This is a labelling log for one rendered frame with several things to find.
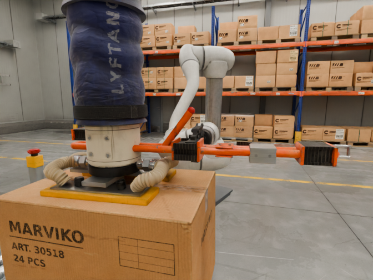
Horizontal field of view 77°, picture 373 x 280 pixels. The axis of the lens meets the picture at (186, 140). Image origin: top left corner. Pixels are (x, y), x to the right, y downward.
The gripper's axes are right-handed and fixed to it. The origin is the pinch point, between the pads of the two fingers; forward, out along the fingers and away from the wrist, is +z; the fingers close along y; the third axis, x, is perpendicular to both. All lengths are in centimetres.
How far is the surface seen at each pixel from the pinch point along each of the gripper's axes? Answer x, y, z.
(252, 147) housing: -17.5, -1.9, 3.1
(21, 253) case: 47, 30, 19
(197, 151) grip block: -2.6, -0.2, 4.3
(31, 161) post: 112, 23, -48
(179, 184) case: 4.6, 12.7, -2.3
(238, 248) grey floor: -17, 120, -134
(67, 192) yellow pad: 33.4, 11.6, 14.1
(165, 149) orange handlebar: 7.4, -0.2, 3.2
